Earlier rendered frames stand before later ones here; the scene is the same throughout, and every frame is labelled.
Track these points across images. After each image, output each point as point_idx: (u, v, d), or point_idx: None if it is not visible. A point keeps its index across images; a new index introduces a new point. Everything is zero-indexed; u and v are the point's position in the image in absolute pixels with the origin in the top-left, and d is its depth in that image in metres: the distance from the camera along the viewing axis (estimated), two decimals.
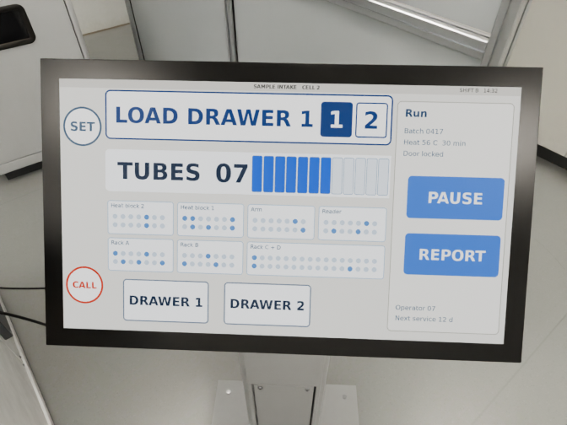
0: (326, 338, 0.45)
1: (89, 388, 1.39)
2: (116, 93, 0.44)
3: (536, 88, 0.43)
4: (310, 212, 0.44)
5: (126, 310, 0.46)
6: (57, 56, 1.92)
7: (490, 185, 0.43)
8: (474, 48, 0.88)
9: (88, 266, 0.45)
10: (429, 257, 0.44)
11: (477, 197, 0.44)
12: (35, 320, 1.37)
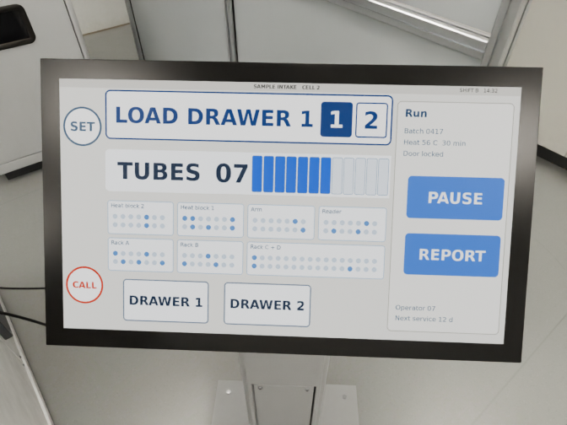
0: (326, 338, 0.45)
1: (89, 388, 1.39)
2: (116, 93, 0.44)
3: (536, 88, 0.43)
4: (310, 212, 0.44)
5: (126, 310, 0.46)
6: (57, 56, 1.92)
7: (490, 185, 0.43)
8: (474, 48, 0.88)
9: (88, 266, 0.45)
10: (429, 257, 0.44)
11: (477, 197, 0.44)
12: (35, 320, 1.37)
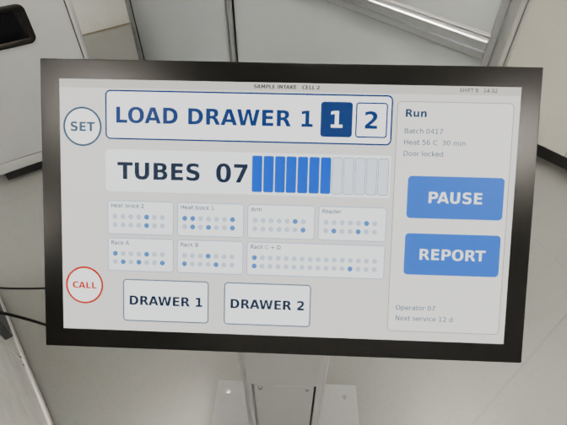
0: (326, 338, 0.45)
1: (89, 388, 1.39)
2: (116, 93, 0.44)
3: (536, 88, 0.43)
4: (310, 212, 0.44)
5: (126, 310, 0.46)
6: (57, 56, 1.92)
7: (490, 185, 0.43)
8: (474, 48, 0.88)
9: (88, 266, 0.45)
10: (429, 257, 0.44)
11: (477, 197, 0.44)
12: (35, 320, 1.37)
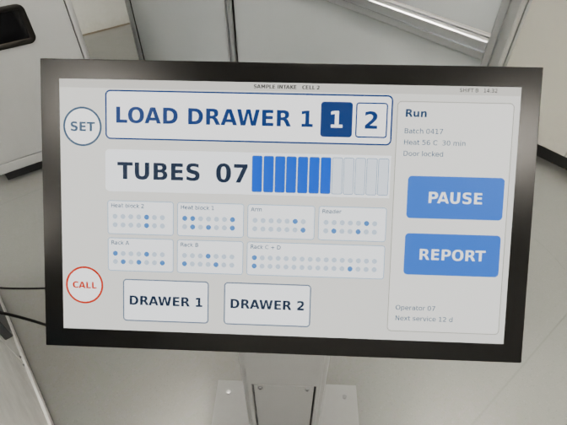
0: (326, 338, 0.45)
1: (89, 388, 1.39)
2: (116, 93, 0.44)
3: (536, 88, 0.43)
4: (310, 212, 0.44)
5: (126, 310, 0.46)
6: (57, 56, 1.92)
7: (490, 185, 0.43)
8: (474, 48, 0.88)
9: (88, 266, 0.45)
10: (429, 257, 0.44)
11: (477, 197, 0.44)
12: (35, 320, 1.37)
